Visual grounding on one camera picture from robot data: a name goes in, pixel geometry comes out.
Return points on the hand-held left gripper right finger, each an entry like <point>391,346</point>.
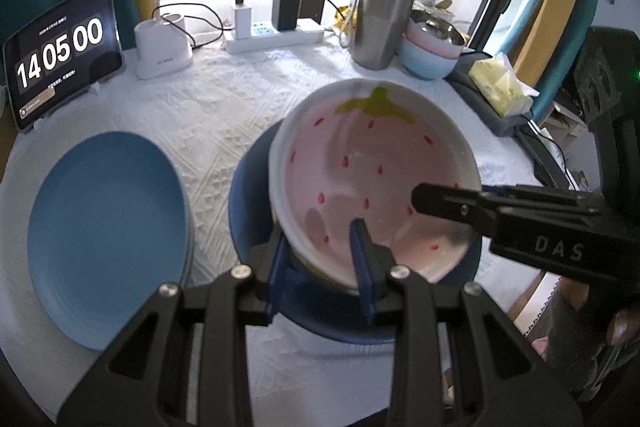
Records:
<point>361,267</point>

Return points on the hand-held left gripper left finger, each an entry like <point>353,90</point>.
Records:
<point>277,277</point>

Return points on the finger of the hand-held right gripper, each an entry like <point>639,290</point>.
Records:
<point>550,196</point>
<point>450,204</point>

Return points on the dark blue bowl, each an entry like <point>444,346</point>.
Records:
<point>250,207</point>

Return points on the pink strawberry print bowl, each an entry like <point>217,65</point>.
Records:
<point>370,177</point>

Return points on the blue plate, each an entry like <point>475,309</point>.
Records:
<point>189,242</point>
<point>107,237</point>

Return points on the person's right hand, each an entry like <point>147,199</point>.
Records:
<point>625,329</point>

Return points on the black smartphone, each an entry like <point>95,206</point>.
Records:
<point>542,157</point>

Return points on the person's grey pants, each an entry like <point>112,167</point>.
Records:
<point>575,332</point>

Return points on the yellow tissue pack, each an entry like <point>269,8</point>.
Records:
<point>500,89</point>

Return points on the light blue bowl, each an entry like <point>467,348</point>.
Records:
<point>425,63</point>

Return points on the pale pink bowl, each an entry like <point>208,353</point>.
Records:
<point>425,44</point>

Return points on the steel bowl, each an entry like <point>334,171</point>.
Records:
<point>437,29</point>

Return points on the steel tumbler with black lid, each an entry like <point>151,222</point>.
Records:
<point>380,22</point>

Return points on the yellow crinkled wrapper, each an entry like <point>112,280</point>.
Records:
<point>345,19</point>

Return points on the white power strip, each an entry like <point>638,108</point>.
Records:
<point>275,36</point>

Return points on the black charger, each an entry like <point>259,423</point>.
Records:
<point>286,9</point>

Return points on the white desk lamp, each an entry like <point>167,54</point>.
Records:
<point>162,47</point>

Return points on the white charger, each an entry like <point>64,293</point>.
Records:
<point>242,19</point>

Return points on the tablet showing clock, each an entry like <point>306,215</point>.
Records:
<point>60,57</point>

